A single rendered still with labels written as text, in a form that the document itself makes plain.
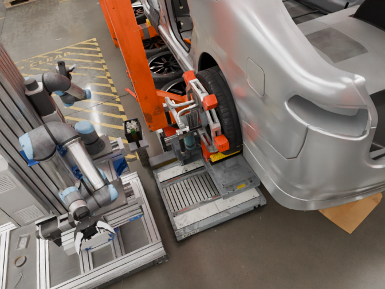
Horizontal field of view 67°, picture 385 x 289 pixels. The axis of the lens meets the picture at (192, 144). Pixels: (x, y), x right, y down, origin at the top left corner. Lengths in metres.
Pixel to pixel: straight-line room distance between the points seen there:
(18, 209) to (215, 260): 1.43
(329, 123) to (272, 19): 0.50
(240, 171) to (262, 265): 0.78
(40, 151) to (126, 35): 1.07
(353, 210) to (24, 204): 2.42
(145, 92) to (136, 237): 1.16
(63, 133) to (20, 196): 0.61
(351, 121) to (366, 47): 1.38
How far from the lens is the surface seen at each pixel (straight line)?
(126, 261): 2.35
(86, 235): 1.35
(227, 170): 2.61
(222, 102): 1.90
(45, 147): 1.52
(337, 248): 2.59
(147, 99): 2.48
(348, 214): 2.75
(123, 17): 2.18
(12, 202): 2.01
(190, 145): 2.45
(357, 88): 1.19
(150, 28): 4.34
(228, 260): 2.45
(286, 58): 1.24
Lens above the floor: 2.26
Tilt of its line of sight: 45 degrees down
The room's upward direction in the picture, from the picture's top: 12 degrees counter-clockwise
